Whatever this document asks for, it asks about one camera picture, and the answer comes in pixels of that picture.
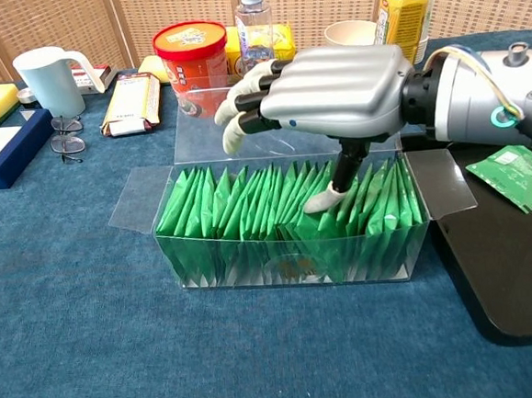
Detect black plastic tray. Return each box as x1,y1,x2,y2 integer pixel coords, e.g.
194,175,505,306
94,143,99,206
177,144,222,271
398,122,532,347

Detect white and red box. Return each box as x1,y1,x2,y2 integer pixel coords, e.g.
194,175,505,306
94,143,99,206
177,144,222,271
69,61,119,97

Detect teal tablecloth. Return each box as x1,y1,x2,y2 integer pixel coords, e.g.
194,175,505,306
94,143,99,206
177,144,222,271
0,28,532,398

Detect red instant noodle cup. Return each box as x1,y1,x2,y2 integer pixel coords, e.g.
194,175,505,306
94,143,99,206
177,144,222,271
151,18,234,122

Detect yellow juice bottle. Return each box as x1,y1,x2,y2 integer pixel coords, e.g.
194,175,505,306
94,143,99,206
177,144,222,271
369,0,435,68

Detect pale blue kettle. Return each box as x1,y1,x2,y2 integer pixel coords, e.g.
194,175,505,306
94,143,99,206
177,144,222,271
11,41,109,123

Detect small metal tin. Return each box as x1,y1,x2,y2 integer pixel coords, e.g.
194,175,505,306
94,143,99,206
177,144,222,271
15,86,41,108

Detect clear plastic tea box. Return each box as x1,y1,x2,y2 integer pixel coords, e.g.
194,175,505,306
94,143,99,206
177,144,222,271
97,66,485,305

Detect pale yellow soft pack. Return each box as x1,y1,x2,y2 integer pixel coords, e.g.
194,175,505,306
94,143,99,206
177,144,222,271
136,53,171,87

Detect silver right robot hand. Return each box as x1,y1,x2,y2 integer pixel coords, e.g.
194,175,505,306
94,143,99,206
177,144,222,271
209,39,427,222

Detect beige bowl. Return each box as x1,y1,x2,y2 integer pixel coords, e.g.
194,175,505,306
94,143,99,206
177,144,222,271
323,18,379,51

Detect clear water bottle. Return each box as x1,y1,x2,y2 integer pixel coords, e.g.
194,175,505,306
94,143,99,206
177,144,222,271
233,0,277,80

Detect folded eyeglasses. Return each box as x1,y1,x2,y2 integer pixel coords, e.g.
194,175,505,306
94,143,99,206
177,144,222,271
47,114,89,167

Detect yellow packaged box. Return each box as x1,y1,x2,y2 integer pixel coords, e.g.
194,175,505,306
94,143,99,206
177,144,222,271
222,21,298,81

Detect cream and brown packet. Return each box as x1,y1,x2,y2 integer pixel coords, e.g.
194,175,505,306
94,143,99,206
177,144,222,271
96,70,166,139

